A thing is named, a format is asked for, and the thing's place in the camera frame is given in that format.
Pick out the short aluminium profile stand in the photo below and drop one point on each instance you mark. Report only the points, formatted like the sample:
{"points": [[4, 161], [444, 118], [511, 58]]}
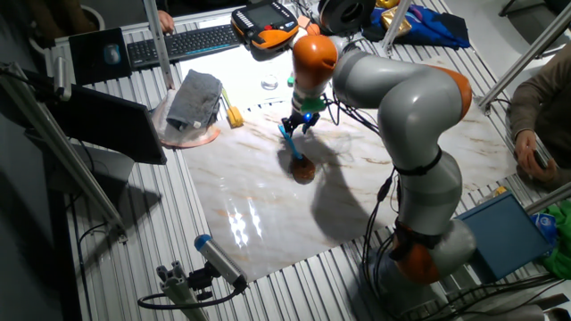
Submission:
{"points": [[178, 294]]}

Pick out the blue box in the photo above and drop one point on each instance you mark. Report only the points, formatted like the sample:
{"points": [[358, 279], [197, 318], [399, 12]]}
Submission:
{"points": [[508, 236]]}

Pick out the black flat monitor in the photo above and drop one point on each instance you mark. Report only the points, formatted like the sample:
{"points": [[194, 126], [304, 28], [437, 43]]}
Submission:
{"points": [[107, 125]]}

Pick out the person hand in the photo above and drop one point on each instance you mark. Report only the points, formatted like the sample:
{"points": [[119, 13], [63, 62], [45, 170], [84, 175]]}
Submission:
{"points": [[167, 21], [526, 156]]}

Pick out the brown-sleeved forearm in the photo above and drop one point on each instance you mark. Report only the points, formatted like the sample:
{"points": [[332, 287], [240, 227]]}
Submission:
{"points": [[544, 107]]}

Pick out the green wrist mount plate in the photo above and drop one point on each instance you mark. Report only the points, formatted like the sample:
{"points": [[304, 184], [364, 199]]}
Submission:
{"points": [[313, 105]]}

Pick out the black phone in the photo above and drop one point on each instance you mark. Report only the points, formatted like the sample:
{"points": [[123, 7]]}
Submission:
{"points": [[540, 159]]}

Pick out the shiny gold ball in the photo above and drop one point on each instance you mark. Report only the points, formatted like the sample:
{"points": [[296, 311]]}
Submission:
{"points": [[387, 2]]}

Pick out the aluminium frame beam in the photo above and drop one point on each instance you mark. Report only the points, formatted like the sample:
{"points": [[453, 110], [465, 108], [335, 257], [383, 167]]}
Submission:
{"points": [[86, 187], [526, 58], [551, 199]]}

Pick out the black computer keyboard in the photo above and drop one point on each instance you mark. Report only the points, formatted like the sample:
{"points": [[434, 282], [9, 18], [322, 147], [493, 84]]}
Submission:
{"points": [[192, 42]]}

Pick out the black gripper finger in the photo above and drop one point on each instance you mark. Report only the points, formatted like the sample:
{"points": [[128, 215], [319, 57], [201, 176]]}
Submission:
{"points": [[311, 125], [287, 127]]}

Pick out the black camera clamp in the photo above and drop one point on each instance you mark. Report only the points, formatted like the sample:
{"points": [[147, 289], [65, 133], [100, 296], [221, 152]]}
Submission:
{"points": [[201, 281]]}

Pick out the empty clear drinking glass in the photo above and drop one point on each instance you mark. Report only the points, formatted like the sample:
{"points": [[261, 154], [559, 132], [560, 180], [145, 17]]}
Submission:
{"points": [[269, 82]]}

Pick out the black mouse pad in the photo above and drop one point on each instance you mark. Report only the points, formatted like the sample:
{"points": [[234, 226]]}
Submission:
{"points": [[87, 62]]}

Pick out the blue computer mouse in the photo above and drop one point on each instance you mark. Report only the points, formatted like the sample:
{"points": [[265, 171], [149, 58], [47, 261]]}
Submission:
{"points": [[112, 54]]}

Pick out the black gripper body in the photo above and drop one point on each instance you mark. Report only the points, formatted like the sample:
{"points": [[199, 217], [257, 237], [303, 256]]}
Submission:
{"points": [[304, 118]]}

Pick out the dark blue cloth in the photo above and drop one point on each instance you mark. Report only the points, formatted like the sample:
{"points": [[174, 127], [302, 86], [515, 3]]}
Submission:
{"points": [[428, 27]]}

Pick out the green cloth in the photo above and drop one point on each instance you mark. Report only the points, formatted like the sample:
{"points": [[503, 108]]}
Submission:
{"points": [[562, 258]]}

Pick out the pinkish wooden block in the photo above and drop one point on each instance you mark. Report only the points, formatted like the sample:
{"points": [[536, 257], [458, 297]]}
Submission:
{"points": [[303, 22]]}

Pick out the silver camera with blue cap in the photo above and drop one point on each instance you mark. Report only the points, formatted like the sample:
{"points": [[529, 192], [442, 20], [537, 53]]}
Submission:
{"points": [[220, 260]]}

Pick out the grey monitor stand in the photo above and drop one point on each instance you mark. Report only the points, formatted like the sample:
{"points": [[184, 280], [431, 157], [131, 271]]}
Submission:
{"points": [[111, 171]]}

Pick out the orange-rimmed translucent plate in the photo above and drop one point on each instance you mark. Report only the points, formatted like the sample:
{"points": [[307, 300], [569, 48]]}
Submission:
{"points": [[187, 139]]}

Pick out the orange black teach pendant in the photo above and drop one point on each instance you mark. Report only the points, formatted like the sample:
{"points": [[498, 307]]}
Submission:
{"points": [[263, 20]]}

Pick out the aluminium frame post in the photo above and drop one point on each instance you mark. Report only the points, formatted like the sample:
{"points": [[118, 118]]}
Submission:
{"points": [[395, 24], [158, 44]]}

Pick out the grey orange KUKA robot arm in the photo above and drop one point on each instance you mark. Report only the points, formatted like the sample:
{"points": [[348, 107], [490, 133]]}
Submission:
{"points": [[415, 102]]}

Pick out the small blue packet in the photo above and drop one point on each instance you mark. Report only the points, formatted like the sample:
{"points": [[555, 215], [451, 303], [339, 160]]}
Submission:
{"points": [[544, 223]]}

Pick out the black filament spool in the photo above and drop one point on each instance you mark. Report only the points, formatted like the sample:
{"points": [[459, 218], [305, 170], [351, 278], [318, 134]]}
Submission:
{"points": [[339, 15]]}

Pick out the small yellow object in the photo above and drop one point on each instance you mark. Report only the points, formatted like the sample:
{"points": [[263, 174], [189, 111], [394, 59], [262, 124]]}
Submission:
{"points": [[501, 190]]}

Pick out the white printed paper sheets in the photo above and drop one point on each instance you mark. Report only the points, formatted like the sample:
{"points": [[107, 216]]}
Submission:
{"points": [[241, 76]]}

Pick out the grey folded towel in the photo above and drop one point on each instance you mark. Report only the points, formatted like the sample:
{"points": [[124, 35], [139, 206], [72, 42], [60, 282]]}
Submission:
{"points": [[194, 98]]}

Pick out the marble pattern mat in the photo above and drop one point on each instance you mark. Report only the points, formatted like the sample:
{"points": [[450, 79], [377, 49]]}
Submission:
{"points": [[250, 200]]}

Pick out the black camera bracket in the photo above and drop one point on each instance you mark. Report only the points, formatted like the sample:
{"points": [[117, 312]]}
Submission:
{"points": [[27, 82]]}

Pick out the gold wrapped box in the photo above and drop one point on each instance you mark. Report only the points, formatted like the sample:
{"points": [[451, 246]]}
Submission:
{"points": [[387, 18]]}

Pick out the small orange toy basketball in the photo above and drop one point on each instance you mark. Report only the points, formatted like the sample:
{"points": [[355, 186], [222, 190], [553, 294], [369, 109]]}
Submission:
{"points": [[313, 29]]}

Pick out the white toy egg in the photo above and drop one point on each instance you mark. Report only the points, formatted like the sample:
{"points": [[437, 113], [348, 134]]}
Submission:
{"points": [[300, 32]]}

